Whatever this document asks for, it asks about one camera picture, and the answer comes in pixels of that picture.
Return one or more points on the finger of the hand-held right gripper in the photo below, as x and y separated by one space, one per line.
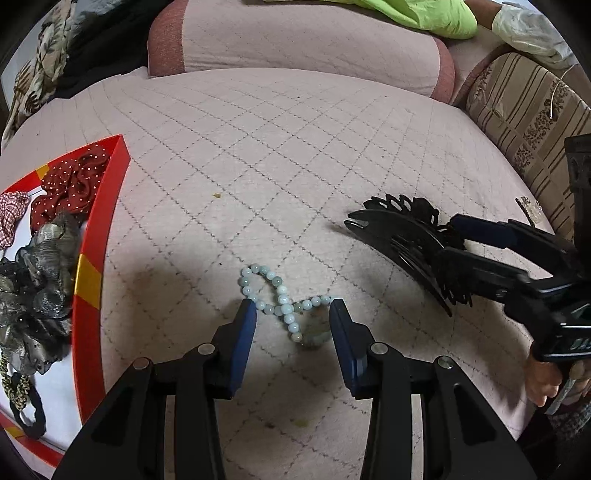
480 272
485 230

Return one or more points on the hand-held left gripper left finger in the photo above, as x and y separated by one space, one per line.
242 341

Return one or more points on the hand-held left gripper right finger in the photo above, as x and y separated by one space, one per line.
344 346

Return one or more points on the black hair claw clip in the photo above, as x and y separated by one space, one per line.
397 235

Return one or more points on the red shallow box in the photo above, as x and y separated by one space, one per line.
97 240

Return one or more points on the grey sheer scrunchie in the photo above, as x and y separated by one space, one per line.
37 286

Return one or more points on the red dotted scrunchie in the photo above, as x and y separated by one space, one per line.
69 184

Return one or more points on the red plaid scrunchie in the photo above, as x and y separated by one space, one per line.
11 217

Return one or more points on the person's right hand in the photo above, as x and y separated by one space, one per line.
545 381

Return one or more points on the small clear hair clip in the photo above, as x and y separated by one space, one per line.
531 210

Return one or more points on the striped beige back cushion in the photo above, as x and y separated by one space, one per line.
521 106

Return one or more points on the white cloth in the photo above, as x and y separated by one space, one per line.
531 32

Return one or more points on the green blanket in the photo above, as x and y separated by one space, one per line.
429 16

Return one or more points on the black gold braided hair band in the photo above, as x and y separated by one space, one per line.
21 397

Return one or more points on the pink bolster cushion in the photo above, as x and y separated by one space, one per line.
300 41

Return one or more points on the black cloth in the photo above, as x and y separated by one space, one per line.
101 50

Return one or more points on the beige leaf print cloth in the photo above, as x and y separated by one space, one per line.
39 64

